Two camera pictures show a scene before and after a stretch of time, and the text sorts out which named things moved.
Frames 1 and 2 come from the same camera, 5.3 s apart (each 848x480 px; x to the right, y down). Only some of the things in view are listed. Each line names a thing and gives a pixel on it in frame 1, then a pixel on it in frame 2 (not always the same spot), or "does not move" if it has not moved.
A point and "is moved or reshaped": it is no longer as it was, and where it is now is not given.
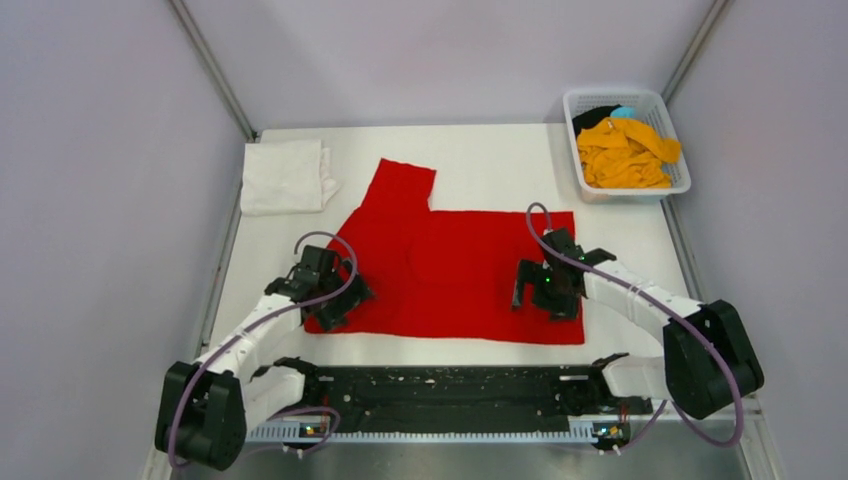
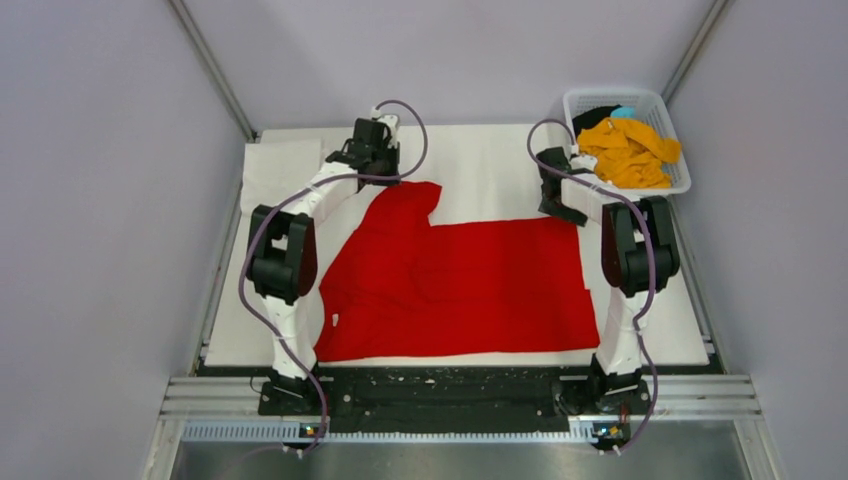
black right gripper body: [550, 292] to [553, 208]
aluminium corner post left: [195, 35] does not move
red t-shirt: [445, 273] is moved or reshaped
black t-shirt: [591, 117] does not move
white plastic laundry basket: [651, 107] does not move
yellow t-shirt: [626, 154] does not move
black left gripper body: [331, 284] to [387, 159]
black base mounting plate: [457, 398] does not move
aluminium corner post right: [695, 47] does not move
